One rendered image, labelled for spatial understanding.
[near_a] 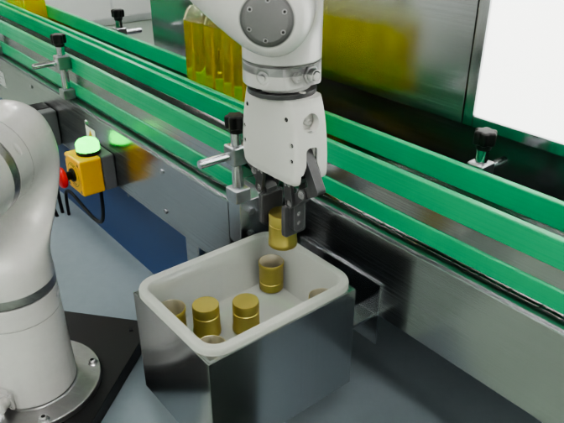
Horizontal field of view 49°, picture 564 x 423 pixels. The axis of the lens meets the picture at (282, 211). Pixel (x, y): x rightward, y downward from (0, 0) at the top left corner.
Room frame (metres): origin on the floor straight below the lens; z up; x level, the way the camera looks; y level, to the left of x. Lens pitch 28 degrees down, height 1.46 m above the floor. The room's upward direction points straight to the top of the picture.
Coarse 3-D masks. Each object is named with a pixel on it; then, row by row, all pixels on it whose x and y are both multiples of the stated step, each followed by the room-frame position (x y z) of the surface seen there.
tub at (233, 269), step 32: (224, 256) 0.71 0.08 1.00; (256, 256) 0.74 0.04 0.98; (288, 256) 0.73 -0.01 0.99; (160, 288) 0.65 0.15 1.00; (192, 288) 0.67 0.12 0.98; (224, 288) 0.70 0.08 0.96; (256, 288) 0.72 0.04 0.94; (288, 288) 0.72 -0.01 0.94; (192, 320) 0.65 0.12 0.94; (224, 320) 0.65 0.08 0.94; (288, 320) 0.57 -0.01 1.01; (224, 352) 0.51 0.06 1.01
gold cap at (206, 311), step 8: (208, 296) 0.64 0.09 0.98; (192, 304) 0.63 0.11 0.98; (200, 304) 0.63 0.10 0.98; (208, 304) 0.63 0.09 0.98; (216, 304) 0.63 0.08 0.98; (192, 312) 0.62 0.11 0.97; (200, 312) 0.61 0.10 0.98; (208, 312) 0.61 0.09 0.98; (216, 312) 0.62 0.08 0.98; (200, 320) 0.61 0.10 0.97; (208, 320) 0.61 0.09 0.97; (216, 320) 0.62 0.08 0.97; (200, 328) 0.61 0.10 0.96; (208, 328) 0.61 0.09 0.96; (216, 328) 0.62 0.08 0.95; (200, 336) 0.61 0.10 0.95
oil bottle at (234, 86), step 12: (228, 36) 1.00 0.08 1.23; (228, 48) 1.00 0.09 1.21; (240, 48) 0.98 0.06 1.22; (228, 60) 1.00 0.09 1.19; (240, 60) 0.98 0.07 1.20; (228, 72) 1.00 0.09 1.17; (240, 72) 0.98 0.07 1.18; (228, 84) 1.00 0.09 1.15; (240, 84) 0.98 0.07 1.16; (240, 96) 0.98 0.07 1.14
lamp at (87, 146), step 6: (78, 138) 1.09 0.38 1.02; (84, 138) 1.08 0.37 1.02; (90, 138) 1.08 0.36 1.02; (96, 138) 1.09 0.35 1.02; (78, 144) 1.07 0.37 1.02; (84, 144) 1.06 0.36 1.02; (90, 144) 1.07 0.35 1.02; (96, 144) 1.07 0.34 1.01; (78, 150) 1.06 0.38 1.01; (84, 150) 1.06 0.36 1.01; (90, 150) 1.06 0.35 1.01; (96, 150) 1.07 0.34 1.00; (84, 156) 1.06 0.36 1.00; (90, 156) 1.06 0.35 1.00
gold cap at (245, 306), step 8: (240, 296) 0.64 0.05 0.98; (248, 296) 0.64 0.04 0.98; (256, 296) 0.64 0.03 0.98; (232, 304) 0.63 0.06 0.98; (240, 304) 0.63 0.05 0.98; (248, 304) 0.63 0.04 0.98; (256, 304) 0.63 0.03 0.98; (232, 312) 0.63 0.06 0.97; (240, 312) 0.62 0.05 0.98; (248, 312) 0.62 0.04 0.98; (256, 312) 0.63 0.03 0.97; (240, 320) 0.62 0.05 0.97; (248, 320) 0.62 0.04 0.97; (256, 320) 0.63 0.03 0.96; (232, 328) 0.63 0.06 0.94; (240, 328) 0.62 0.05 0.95; (248, 328) 0.62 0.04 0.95
